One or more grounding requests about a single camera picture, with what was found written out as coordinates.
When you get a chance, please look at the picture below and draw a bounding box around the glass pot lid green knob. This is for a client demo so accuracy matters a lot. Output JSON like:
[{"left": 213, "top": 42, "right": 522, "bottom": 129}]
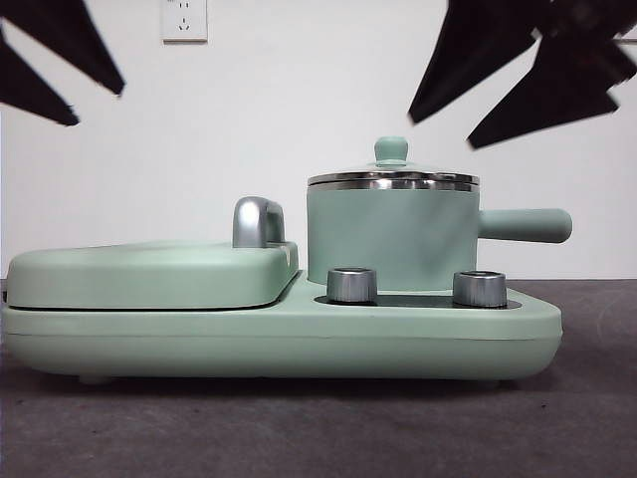
[{"left": 306, "top": 136, "right": 479, "bottom": 186}]

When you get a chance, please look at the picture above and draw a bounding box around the silver control knob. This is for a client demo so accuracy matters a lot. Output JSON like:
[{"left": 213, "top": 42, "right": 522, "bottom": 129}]
[
  {"left": 451, "top": 270, "right": 508, "bottom": 307},
  {"left": 325, "top": 267, "right": 378, "bottom": 304}
]

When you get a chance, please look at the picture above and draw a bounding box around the green griddle lid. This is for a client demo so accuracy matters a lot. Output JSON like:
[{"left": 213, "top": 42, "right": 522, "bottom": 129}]
[{"left": 4, "top": 240, "right": 300, "bottom": 311}]

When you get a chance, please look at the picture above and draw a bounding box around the green breakfast machine base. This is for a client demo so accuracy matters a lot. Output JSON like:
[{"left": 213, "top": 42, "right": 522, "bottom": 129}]
[{"left": 0, "top": 271, "right": 563, "bottom": 388}]

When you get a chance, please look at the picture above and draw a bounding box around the white wall socket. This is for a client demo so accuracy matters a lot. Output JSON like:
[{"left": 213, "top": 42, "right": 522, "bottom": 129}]
[{"left": 160, "top": 0, "right": 208, "bottom": 44}]

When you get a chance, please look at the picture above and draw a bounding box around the green pot with handle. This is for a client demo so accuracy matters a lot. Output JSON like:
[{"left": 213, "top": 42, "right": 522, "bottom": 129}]
[{"left": 304, "top": 179, "right": 573, "bottom": 294}]

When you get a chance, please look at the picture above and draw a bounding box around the silver griddle lid handle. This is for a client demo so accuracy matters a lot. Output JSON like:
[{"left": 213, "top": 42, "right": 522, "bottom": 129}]
[{"left": 231, "top": 196, "right": 286, "bottom": 249}]

